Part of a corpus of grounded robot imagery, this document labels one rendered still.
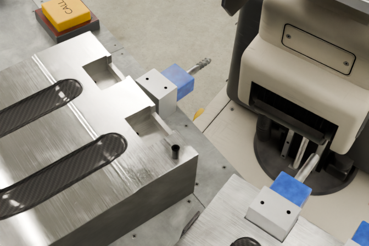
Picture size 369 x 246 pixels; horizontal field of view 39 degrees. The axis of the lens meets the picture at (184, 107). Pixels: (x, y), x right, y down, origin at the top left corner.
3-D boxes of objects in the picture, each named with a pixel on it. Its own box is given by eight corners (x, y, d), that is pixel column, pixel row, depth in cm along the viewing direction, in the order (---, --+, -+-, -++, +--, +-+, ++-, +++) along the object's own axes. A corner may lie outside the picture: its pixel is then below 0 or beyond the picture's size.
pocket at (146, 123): (154, 121, 70) (154, 102, 67) (177, 147, 68) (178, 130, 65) (124, 135, 68) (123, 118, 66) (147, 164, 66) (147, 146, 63)
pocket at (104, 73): (111, 71, 76) (110, 53, 73) (131, 95, 73) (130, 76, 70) (83, 84, 74) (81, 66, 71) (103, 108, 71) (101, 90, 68)
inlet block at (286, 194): (294, 158, 71) (303, 134, 66) (327, 177, 69) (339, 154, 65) (241, 228, 64) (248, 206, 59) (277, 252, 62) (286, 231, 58)
